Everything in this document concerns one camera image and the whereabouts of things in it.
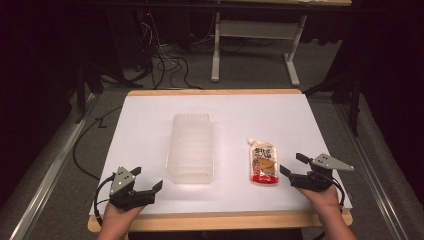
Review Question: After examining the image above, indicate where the black metal stand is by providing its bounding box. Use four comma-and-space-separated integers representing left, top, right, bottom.
302, 69, 365, 138
73, 58, 135, 125

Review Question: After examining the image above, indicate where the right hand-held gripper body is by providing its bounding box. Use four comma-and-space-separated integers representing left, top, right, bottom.
289, 153, 355, 193

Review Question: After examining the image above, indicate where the tangle of floor cables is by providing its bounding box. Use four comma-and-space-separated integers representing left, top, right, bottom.
133, 9, 218, 90

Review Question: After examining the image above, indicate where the white table mat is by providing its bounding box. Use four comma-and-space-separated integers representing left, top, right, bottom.
89, 93, 354, 217

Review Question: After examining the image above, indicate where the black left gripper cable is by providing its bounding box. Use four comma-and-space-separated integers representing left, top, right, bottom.
93, 174, 117, 228

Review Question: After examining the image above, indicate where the translucent plastic container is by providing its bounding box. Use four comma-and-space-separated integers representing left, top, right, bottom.
166, 113, 215, 185

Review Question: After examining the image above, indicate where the person's right hand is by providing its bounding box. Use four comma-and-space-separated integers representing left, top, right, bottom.
296, 184, 341, 216

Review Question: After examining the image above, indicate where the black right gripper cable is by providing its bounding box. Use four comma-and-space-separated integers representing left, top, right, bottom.
332, 179, 346, 210

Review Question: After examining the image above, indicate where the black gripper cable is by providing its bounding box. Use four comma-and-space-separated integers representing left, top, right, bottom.
93, 174, 117, 228
332, 179, 346, 210

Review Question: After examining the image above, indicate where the metal floor rail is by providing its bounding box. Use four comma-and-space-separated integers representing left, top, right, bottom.
9, 93, 98, 240
334, 102, 412, 240

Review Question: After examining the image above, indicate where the white table frame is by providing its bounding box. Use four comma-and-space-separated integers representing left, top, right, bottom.
210, 0, 353, 88

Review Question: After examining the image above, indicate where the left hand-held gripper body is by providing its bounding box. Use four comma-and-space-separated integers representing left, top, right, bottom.
108, 165, 156, 212

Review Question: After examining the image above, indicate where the person's left hand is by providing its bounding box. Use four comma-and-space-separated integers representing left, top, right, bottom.
99, 202, 146, 233

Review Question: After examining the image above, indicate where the red and white spout pouch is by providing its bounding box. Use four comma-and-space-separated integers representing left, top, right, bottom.
247, 137, 280, 185

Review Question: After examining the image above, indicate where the black floor cable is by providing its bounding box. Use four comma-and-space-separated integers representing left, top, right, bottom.
72, 105, 124, 182

